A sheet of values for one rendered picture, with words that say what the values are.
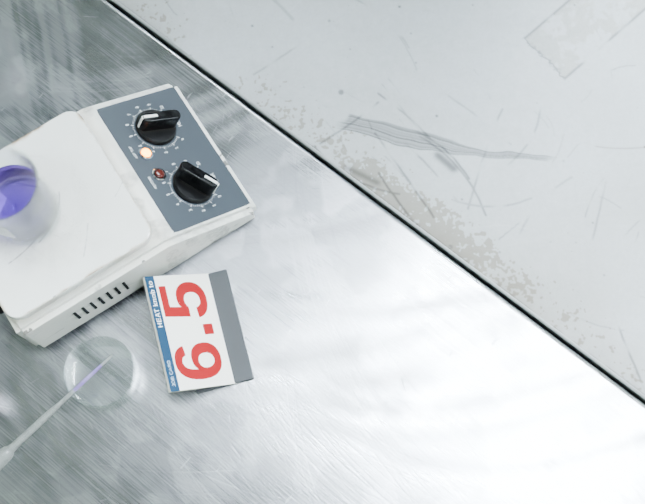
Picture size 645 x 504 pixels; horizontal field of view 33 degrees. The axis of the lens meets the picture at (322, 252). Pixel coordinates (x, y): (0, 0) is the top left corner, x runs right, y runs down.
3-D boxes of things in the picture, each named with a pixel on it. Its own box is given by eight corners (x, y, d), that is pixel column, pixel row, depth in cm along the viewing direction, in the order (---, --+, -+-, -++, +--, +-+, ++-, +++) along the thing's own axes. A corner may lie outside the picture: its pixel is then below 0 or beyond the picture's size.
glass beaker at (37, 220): (70, 243, 79) (39, 210, 72) (-5, 256, 79) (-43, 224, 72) (61, 165, 81) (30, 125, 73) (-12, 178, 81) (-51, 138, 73)
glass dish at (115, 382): (70, 342, 86) (63, 337, 84) (140, 339, 86) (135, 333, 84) (69, 413, 85) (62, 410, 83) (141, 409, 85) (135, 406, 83)
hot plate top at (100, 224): (77, 108, 83) (75, 104, 82) (159, 238, 80) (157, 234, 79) (-64, 192, 81) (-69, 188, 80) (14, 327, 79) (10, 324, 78)
